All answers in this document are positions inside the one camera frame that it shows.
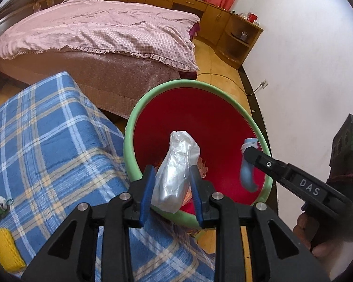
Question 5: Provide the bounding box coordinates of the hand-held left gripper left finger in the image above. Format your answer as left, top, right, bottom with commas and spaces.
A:
20, 164, 156, 282

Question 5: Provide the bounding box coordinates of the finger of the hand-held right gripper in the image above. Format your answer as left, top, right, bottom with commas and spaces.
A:
244, 146, 353, 213

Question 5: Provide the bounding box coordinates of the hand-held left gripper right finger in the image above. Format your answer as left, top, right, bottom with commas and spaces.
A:
189, 164, 330, 282

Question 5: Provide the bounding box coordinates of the clear plastic bag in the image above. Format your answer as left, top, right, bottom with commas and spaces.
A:
151, 130, 201, 214

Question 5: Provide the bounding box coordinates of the blue plastic scrap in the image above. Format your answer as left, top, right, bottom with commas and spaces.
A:
239, 137, 260, 193

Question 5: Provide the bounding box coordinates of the red bin with green rim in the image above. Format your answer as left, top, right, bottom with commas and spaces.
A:
123, 79, 273, 230

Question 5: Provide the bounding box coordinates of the person's right hand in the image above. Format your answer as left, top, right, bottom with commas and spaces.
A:
292, 211, 340, 259

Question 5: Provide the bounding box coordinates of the blue plaid tablecloth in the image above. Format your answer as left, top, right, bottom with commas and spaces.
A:
0, 70, 216, 282

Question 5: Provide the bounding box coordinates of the brown bed base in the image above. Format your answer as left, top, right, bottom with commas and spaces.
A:
0, 48, 199, 121

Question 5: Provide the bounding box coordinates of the yellow knitted cloth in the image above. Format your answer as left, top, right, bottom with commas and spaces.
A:
0, 228, 26, 271

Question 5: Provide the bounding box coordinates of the wooden cabinet row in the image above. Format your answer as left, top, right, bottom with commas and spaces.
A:
97, 0, 265, 70

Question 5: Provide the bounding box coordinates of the pink checked blanket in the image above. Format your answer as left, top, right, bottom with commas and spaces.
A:
0, 0, 201, 73

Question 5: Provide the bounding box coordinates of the dark wooden headboard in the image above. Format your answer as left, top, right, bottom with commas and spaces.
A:
0, 0, 88, 52

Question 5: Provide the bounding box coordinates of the white floor cable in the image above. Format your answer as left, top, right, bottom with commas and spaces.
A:
198, 72, 263, 96

